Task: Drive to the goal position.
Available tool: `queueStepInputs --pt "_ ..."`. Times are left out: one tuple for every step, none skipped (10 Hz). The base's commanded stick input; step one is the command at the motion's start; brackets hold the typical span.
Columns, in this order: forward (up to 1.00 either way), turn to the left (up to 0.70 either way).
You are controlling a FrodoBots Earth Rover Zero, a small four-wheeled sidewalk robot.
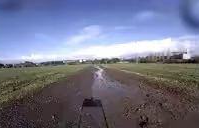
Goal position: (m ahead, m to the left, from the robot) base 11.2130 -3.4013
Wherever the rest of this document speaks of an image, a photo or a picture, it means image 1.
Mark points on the distant row of trees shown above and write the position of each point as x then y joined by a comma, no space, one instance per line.
112,61

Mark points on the puddle of water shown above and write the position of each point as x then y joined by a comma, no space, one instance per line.
102,85

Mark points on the muddy brown dirt track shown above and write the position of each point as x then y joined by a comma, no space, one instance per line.
70,100

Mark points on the green grass field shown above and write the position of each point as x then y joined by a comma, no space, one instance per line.
173,71
20,80

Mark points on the white building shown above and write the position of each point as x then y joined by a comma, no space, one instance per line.
186,56

